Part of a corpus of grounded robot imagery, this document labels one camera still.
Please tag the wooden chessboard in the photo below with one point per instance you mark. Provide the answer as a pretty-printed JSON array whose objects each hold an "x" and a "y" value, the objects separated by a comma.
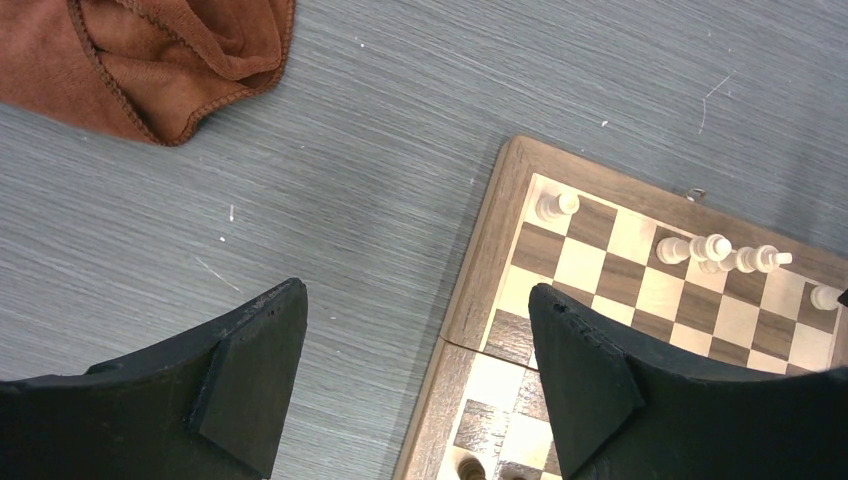
[{"x": 482, "y": 396}]

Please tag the light wooden queen piece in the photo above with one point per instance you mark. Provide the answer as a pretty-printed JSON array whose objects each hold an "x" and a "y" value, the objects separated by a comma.
[{"x": 673, "y": 250}]

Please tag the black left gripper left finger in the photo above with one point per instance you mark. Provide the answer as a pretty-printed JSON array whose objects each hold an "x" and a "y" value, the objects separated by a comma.
[{"x": 208, "y": 403}]

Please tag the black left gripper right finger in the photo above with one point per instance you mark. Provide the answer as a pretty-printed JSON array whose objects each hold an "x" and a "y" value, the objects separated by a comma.
[{"x": 625, "y": 405}]

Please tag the light wooden king piece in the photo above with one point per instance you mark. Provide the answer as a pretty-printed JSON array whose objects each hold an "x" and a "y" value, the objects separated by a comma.
[{"x": 764, "y": 259}]

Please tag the light wooden rook corner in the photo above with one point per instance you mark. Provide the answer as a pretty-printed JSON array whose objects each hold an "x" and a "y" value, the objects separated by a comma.
[{"x": 555, "y": 207}]

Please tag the dark pawn far left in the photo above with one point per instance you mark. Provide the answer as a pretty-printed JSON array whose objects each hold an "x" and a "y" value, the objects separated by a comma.
[{"x": 471, "y": 469}]

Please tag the brown cloth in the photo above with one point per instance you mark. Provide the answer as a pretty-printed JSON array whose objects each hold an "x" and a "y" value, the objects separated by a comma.
[{"x": 148, "y": 71}]

